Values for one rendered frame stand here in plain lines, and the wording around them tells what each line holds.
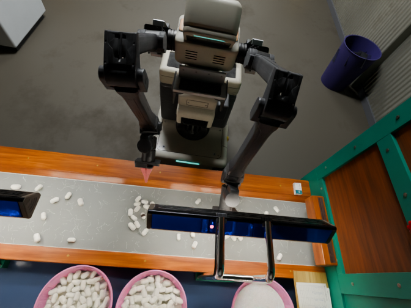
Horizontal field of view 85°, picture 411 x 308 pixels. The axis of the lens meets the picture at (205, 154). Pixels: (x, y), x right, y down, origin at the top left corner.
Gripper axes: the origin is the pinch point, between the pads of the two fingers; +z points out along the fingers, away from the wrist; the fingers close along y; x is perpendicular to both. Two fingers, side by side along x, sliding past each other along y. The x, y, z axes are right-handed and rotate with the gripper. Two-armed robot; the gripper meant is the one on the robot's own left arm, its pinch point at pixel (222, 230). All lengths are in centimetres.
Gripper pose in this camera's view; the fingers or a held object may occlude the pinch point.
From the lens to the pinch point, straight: 101.7
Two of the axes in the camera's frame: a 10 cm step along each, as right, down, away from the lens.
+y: 9.9, 1.1, 1.2
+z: -1.3, 9.8, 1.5
